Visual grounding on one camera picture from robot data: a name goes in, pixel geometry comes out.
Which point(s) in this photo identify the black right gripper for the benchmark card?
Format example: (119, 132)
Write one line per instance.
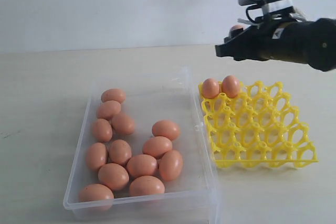
(283, 41)

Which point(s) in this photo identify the brown egg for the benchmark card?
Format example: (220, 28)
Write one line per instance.
(114, 176)
(123, 124)
(107, 110)
(96, 156)
(102, 130)
(166, 128)
(120, 152)
(235, 27)
(171, 165)
(157, 146)
(142, 165)
(113, 94)
(210, 88)
(146, 185)
(95, 192)
(231, 86)

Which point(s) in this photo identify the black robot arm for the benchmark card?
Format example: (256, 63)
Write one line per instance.
(321, 48)

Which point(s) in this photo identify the clear plastic container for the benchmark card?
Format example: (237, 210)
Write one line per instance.
(193, 197)

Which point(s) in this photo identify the yellow plastic egg tray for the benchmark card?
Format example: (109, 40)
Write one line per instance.
(258, 127)

